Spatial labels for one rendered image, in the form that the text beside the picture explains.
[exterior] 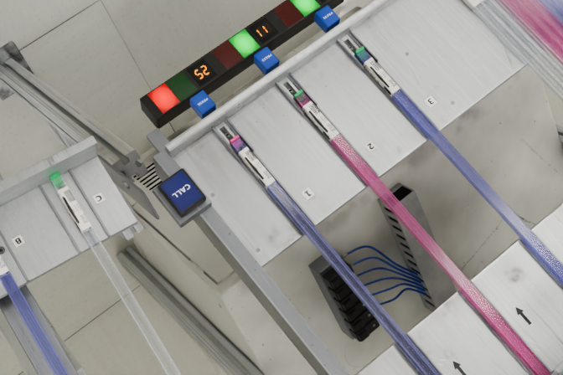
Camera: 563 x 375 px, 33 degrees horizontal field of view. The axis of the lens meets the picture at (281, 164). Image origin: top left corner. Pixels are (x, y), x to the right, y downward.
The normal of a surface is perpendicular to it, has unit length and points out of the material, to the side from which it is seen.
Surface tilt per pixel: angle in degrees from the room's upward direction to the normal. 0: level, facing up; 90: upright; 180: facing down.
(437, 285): 0
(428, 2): 47
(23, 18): 0
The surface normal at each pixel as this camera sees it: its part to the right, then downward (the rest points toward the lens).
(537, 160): 0.50, 0.30
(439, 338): 0.06, -0.36
